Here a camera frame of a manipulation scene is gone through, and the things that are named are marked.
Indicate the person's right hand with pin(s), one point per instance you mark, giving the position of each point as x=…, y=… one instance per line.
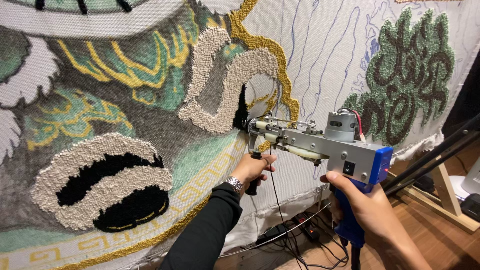
x=365, y=208

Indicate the person's left hand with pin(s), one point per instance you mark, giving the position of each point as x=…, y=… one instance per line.
x=249, y=168

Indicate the person's left fingers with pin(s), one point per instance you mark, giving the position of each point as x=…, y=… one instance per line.
x=267, y=167

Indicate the grey and blue tufting gun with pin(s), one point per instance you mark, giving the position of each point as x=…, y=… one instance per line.
x=326, y=150

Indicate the black yarn strand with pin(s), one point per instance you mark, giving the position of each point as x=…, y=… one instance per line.
x=276, y=195

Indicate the silver wrist watch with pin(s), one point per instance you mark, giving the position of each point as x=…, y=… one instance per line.
x=235, y=183

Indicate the black power strip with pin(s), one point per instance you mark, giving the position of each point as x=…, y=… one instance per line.
x=305, y=226

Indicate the tufting cloth with patterned rug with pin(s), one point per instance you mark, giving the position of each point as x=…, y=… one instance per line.
x=157, y=112

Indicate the black tripod legs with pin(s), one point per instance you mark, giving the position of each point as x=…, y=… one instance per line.
x=431, y=161

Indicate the white appliance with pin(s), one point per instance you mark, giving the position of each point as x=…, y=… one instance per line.
x=465, y=183

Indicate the black power adapter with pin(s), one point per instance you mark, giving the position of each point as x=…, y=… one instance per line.
x=471, y=207

